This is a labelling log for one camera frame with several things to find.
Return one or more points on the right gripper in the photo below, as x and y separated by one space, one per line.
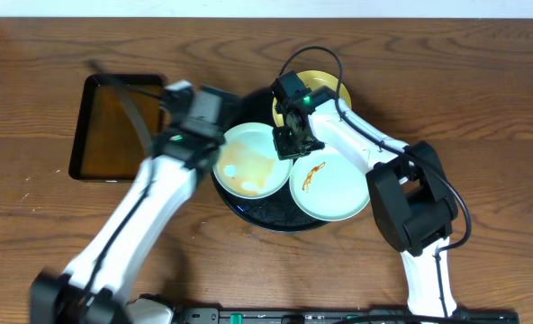
289 147

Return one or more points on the light green plate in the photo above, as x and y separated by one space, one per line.
328 187
249 166

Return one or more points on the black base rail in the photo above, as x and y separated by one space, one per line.
377 315

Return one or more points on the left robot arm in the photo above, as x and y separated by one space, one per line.
95 287

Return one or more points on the yellow plate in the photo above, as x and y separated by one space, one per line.
314 79

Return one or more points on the black rectangular water tray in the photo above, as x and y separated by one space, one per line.
106 146

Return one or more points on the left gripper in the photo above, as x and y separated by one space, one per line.
176 101

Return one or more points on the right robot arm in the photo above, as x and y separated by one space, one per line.
412 201

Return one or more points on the black round tray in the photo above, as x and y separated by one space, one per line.
277 212

